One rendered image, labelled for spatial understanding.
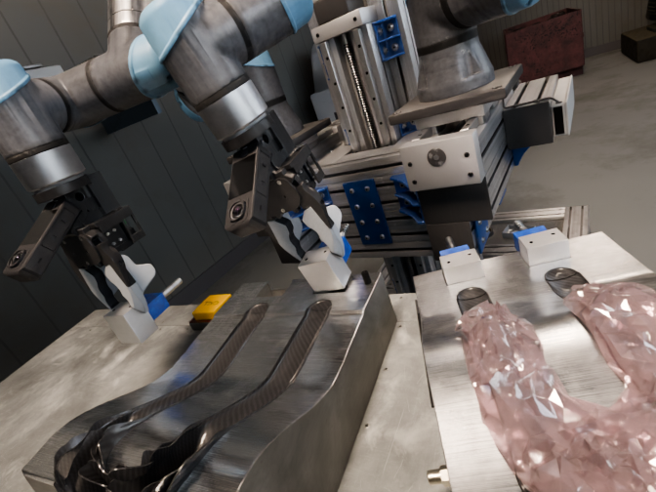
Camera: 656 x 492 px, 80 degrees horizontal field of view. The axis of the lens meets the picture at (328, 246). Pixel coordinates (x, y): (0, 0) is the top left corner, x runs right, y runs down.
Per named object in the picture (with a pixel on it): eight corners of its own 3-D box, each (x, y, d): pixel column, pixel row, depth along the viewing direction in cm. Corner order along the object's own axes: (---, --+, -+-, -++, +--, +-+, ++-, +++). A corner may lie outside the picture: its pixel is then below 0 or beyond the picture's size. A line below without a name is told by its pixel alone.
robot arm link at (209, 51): (203, -33, 40) (131, 7, 38) (264, 69, 45) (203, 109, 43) (190, -6, 47) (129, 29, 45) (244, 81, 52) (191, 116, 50)
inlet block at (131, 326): (177, 293, 72) (162, 268, 70) (196, 292, 69) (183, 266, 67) (121, 343, 62) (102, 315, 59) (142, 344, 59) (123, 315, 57)
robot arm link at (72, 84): (142, 107, 63) (100, 119, 54) (87, 129, 66) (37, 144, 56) (115, 56, 60) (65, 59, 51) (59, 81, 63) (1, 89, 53)
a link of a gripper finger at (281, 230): (320, 245, 62) (301, 195, 57) (307, 269, 58) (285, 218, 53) (303, 245, 64) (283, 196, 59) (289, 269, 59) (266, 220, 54)
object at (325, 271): (342, 240, 67) (326, 216, 65) (367, 233, 65) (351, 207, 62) (315, 294, 58) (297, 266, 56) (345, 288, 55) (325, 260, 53)
